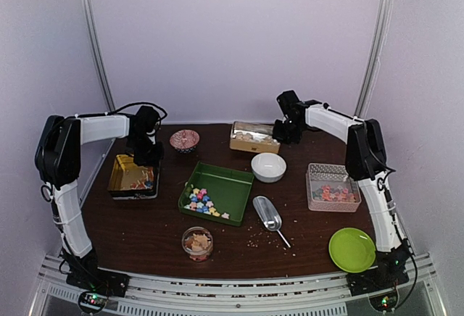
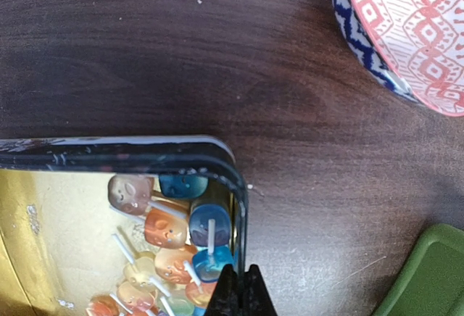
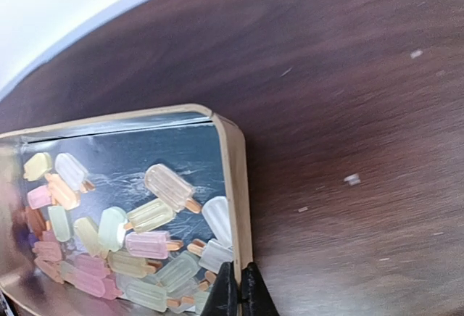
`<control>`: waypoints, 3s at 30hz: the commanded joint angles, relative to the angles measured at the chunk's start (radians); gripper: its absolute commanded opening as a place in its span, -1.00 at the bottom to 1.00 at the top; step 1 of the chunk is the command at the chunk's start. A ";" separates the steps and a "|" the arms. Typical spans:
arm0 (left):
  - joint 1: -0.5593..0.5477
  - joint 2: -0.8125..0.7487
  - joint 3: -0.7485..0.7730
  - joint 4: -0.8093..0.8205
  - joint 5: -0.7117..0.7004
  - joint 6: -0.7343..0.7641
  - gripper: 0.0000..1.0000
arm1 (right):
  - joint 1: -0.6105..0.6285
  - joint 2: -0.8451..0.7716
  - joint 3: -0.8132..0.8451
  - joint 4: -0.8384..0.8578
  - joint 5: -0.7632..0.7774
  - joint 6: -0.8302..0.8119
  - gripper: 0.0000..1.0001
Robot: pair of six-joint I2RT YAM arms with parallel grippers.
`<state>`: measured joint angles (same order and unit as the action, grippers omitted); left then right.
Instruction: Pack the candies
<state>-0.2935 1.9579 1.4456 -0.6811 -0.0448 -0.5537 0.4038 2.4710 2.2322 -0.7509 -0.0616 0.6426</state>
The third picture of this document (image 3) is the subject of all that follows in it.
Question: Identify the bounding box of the cream tin of popsicle candies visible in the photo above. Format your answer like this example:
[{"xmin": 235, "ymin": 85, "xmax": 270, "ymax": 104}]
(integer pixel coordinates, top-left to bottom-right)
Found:
[{"xmin": 1, "ymin": 104, "xmax": 253, "ymax": 315}]

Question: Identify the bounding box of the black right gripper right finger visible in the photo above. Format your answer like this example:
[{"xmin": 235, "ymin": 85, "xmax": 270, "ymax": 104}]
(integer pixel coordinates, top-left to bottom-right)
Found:
[{"xmin": 241, "ymin": 262, "xmax": 279, "ymax": 316}]

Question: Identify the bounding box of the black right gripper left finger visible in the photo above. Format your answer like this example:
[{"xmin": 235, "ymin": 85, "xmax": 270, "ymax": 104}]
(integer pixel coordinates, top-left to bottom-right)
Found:
[{"xmin": 200, "ymin": 262, "xmax": 239, "ymax": 316}]

